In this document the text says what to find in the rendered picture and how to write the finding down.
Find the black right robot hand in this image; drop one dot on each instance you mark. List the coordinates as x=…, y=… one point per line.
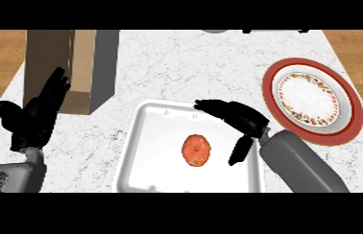
x=238, y=114

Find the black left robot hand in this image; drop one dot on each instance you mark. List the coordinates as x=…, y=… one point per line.
x=33, y=116

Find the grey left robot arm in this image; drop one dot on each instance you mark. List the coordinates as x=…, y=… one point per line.
x=21, y=170

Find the orange squash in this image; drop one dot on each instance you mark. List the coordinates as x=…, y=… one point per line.
x=195, y=150

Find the white plastic tray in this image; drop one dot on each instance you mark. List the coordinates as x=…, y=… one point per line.
x=189, y=148

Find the red rimmed floral plate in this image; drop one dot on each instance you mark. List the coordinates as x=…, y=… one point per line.
x=315, y=100

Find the open brown wooden cabinet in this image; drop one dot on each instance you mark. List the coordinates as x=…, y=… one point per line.
x=59, y=70

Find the grey cabinet door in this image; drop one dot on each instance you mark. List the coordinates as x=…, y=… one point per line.
x=105, y=68

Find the grey rounded object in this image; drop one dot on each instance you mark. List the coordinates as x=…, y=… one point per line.
x=216, y=31

